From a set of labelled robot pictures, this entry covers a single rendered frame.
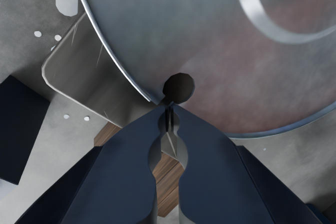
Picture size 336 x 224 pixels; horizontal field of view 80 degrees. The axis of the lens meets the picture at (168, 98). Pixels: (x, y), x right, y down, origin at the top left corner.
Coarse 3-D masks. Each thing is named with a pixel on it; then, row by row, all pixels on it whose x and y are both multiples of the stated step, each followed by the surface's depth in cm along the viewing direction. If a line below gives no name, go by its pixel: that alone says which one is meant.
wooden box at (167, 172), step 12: (108, 132) 94; (96, 144) 97; (168, 156) 77; (156, 168) 78; (168, 168) 80; (180, 168) 82; (156, 180) 81; (168, 180) 83; (168, 192) 86; (168, 204) 90
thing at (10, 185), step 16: (16, 80) 80; (0, 96) 67; (16, 96) 73; (32, 96) 81; (0, 112) 62; (16, 112) 68; (32, 112) 74; (0, 128) 58; (16, 128) 63; (32, 128) 69; (0, 144) 55; (16, 144) 59; (32, 144) 64; (0, 160) 52; (16, 160) 55; (0, 176) 49; (16, 176) 52; (0, 192) 50
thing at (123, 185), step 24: (144, 120) 10; (168, 120) 12; (120, 144) 9; (144, 144) 9; (96, 168) 8; (120, 168) 8; (144, 168) 8; (96, 192) 7; (120, 192) 7; (144, 192) 7; (72, 216) 6; (96, 216) 6; (120, 216) 6; (144, 216) 6
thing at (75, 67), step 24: (72, 24) 10; (72, 48) 10; (96, 48) 11; (48, 72) 11; (72, 72) 11; (96, 72) 11; (120, 72) 12; (72, 96) 12; (96, 96) 12; (120, 96) 12; (168, 96) 14; (120, 120) 13; (168, 144) 15
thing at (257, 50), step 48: (96, 0) 10; (144, 0) 10; (192, 0) 11; (240, 0) 12; (288, 0) 12; (144, 48) 11; (192, 48) 12; (240, 48) 13; (288, 48) 15; (144, 96) 12; (192, 96) 14; (240, 96) 15; (288, 96) 17
